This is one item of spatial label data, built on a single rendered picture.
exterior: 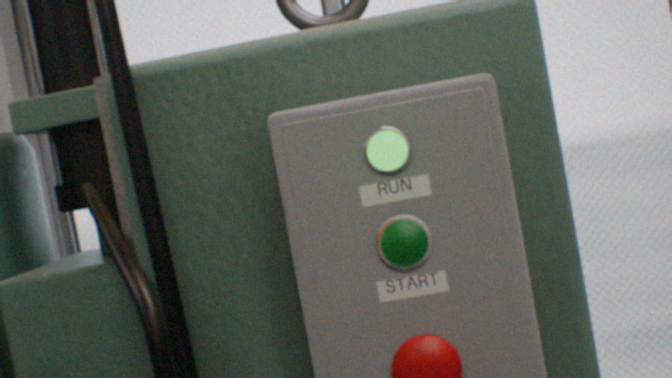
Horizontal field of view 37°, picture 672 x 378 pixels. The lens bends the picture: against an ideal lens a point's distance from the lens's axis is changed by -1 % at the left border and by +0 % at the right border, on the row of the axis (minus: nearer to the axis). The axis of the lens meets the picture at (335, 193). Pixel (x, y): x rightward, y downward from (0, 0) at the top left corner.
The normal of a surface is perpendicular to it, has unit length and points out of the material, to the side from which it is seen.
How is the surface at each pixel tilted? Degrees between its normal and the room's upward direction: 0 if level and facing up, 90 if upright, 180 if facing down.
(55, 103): 90
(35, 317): 90
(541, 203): 90
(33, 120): 90
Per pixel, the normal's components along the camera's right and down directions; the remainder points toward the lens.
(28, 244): 0.94, -0.16
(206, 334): -0.11, 0.07
